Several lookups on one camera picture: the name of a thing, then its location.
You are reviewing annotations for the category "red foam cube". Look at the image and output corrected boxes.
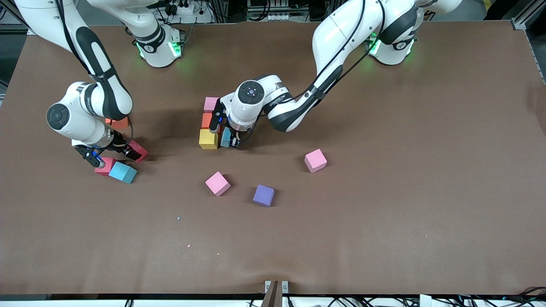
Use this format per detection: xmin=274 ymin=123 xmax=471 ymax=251
xmin=128 ymin=139 xmax=149 ymax=163
xmin=94 ymin=157 xmax=116 ymax=177

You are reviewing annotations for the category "yellow foam cube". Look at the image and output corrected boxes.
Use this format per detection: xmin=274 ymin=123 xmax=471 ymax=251
xmin=199 ymin=129 xmax=219 ymax=150

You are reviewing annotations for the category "purple foam cube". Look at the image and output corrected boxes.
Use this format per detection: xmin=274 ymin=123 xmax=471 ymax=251
xmin=253 ymin=184 xmax=275 ymax=208

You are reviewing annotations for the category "grey equipment box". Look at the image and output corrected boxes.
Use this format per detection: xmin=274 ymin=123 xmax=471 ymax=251
xmin=247 ymin=0 xmax=296 ymax=22

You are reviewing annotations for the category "white power strip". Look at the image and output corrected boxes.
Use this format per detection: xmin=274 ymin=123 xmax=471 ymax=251
xmin=166 ymin=1 xmax=195 ymax=15

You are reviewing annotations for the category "aluminium frame post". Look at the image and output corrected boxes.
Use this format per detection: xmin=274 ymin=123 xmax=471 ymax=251
xmin=325 ymin=0 xmax=342 ymax=21
xmin=211 ymin=0 xmax=229 ymax=23

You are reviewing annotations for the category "aluminium frame bar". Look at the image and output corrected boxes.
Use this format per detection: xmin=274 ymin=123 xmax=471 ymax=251
xmin=0 ymin=0 xmax=39 ymax=35
xmin=512 ymin=0 xmax=546 ymax=31

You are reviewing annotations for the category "metal bracket plate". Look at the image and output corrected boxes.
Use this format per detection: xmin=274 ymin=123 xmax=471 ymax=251
xmin=264 ymin=280 xmax=289 ymax=294

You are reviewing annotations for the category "grey camera pole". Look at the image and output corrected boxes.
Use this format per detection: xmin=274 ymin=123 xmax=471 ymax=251
xmin=261 ymin=280 xmax=283 ymax=307

